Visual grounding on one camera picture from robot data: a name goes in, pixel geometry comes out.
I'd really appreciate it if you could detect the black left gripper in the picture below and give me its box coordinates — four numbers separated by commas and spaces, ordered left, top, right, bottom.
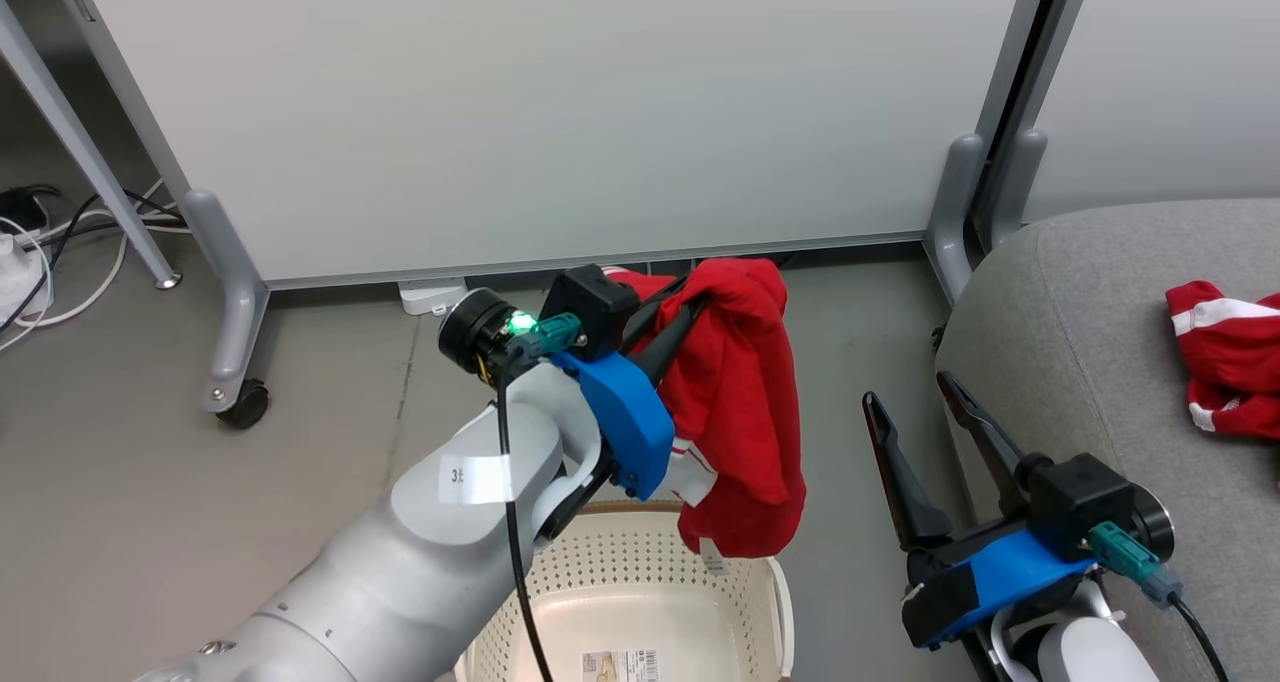
438, 264, 710, 385

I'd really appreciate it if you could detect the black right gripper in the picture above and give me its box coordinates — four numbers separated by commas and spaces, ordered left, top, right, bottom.
862, 371, 1177, 566

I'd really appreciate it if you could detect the red garment with white hem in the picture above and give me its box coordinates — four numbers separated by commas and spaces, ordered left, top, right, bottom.
600, 256, 808, 575

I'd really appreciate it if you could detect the red garment with white stripes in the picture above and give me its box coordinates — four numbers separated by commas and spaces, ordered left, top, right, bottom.
1165, 280, 1280, 441

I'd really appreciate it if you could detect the grey fabric sofa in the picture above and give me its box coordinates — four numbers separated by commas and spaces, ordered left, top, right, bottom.
935, 197, 1280, 682

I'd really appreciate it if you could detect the small white socket box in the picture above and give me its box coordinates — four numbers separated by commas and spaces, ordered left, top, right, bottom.
398, 278, 469, 317

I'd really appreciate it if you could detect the wide white partition panel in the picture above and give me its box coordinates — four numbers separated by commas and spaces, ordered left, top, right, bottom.
40, 0, 1061, 415

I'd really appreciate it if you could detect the beige perforated laundry basket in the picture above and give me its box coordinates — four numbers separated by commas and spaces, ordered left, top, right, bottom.
455, 499, 796, 682

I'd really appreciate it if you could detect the printed paper label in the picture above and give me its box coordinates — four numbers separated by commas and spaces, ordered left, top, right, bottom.
582, 648, 661, 682

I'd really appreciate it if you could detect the black caster wheel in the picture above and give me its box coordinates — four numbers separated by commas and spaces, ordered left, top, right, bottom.
215, 380, 271, 430

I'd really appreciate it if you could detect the narrow white partition panel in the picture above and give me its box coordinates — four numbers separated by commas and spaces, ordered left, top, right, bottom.
975, 0, 1280, 253

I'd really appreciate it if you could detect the black power adapter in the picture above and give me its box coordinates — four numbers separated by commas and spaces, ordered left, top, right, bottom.
0, 187, 61, 228

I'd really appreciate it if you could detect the white power strip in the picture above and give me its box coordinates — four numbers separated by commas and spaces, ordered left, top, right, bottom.
0, 232, 46, 328

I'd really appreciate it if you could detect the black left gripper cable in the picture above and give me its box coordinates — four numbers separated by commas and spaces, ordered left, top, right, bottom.
495, 312, 586, 682

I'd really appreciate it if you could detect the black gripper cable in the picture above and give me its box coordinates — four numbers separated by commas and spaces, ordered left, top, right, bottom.
495, 312, 586, 682
1088, 520, 1231, 682

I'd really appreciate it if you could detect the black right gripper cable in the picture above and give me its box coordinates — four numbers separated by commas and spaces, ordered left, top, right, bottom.
1088, 520, 1231, 682

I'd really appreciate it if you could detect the light grey table frame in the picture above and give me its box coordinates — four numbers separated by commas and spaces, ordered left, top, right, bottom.
0, 0, 183, 291

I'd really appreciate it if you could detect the black cable bundle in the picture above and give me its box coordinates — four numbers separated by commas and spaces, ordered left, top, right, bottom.
0, 187, 186, 333

